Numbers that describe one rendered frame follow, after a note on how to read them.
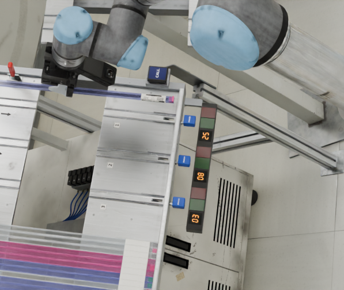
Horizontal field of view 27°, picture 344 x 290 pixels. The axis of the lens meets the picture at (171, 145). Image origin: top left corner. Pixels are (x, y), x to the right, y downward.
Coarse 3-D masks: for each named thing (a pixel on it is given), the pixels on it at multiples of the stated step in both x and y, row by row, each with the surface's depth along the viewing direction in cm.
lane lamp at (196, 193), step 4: (192, 188) 181; (196, 188) 181; (200, 188) 181; (204, 188) 181; (192, 192) 180; (196, 192) 180; (200, 192) 180; (204, 192) 180; (192, 196) 180; (196, 196) 180; (200, 196) 180; (204, 196) 180
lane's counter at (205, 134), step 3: (201, 132) 186; (204, 132) 186; (207, 132) 186; (210, 132) 186; (201, 135) 186; (204, 135) 186; (207, 135) 185; (210, 135) 185; (201, 138) 185; (204, 138) 185; (207, 138) 185; (210, 138) 185; (207, 141) 185; (210, 141) 185
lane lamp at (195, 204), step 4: (192, 200) 180; (196, 200) 180; (200, 200) 180; (204, 200) 179; (192, 204) 179; (196, 204) 179; (200, 204) 179; (204, 204) 179; (192, 208) 179; (196, 208) 179; (200, 208) 179
